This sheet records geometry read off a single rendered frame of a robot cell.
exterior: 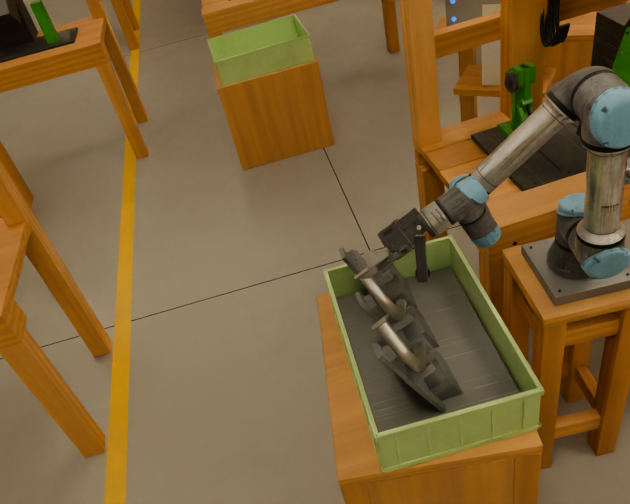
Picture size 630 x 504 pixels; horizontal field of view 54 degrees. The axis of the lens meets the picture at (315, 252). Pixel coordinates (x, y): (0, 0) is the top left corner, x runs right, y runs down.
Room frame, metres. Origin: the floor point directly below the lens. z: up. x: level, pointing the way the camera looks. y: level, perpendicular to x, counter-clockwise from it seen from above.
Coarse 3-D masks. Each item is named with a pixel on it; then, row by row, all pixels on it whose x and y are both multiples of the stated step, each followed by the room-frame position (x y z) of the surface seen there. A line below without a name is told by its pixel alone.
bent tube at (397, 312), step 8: (360, 272) 1.12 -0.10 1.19; (368, 280) 1.11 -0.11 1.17; (368, 288) 1.10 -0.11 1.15; (376, 288) 1.10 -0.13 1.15; (376, 296) 1.08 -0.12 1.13; (384, 296) 1.08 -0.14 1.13; (384, 304) 1.07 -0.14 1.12; (392, 304) 1.07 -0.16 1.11; (400, 304) 1.16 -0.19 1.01; (392, 312) 1.06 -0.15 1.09; (400, 312) 1.07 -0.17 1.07
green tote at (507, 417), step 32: (448, 256) 1.42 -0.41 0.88; (352, 288) 1.41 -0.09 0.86; (480, 288) 1.19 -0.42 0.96; (480, 320) 1.18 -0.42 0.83; (352, 352) 1.08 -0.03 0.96; (512, 352) 0.97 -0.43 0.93; (448, 416) 0.82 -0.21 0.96; (480, 416) 0.82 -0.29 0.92; (512, 416) 0.82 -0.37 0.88; (384, 448) 0.81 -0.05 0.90; (416, 448) 0.81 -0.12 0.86; (448, 448) 0.82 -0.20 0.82
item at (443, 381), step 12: (384, 348) 0.92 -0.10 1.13; (384, 360) 0.89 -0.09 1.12; (396, 360) 0.94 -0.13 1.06; (432, 360) 1.01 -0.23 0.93; (444, 360) 1.06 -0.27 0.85; (396, 372) 0.90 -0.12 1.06; (432, 372) 0.98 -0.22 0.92; (444, 372) 0.96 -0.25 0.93; (408, 384) 0.89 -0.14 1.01; (420, 384) 0.92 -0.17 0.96; (432, 384) 0.95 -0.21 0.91; (444, 384) 0.94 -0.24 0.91; (456, 384) 0.96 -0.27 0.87; (432, 396) 0.91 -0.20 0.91; (444, 396) 0.94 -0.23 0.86; (444, 408) 0.90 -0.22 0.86
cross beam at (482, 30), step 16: (560, 0) 2.22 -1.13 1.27; (576, 0) 2.23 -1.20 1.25; (592, 0) 2.24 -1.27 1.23; (608, 0) 2.24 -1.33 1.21; (624, 0) 2.25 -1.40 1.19; (496, 16) 2.21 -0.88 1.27; (560, 16) 2.22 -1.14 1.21; (576, 16) 2.23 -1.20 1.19; (448, 32) 2.18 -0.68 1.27; (464, 32) 2.19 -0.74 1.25; (480, 32) 2.19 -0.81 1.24; (496, 32) 2.20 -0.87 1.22; (448, 48) 2.18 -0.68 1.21; (464, 48) 2.19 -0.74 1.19
